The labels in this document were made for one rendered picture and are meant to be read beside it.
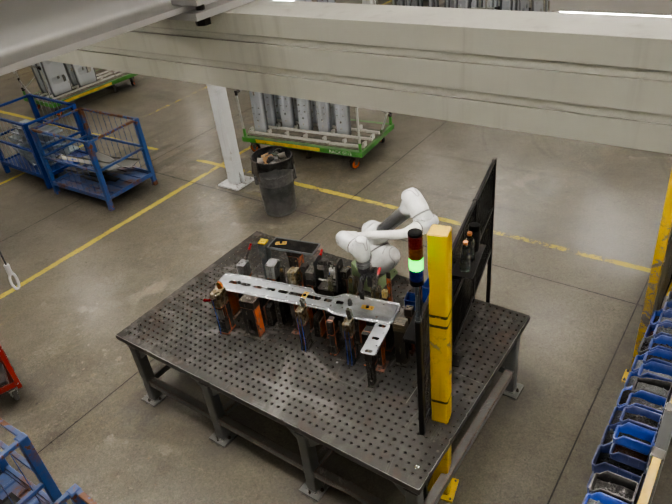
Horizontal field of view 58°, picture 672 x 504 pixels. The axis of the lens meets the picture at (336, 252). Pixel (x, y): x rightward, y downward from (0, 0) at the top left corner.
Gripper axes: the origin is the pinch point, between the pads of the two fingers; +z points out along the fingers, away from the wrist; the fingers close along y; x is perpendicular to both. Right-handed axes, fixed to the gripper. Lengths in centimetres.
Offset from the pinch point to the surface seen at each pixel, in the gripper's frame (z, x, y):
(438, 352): -12, 63, 53
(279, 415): 43, -30, 79
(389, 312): 13.6, 15.5, 0.7
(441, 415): 37, 64, 53
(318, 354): 44, -30, 23
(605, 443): 26, 151, 54
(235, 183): 111, -306, -295
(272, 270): 6, -77, -12
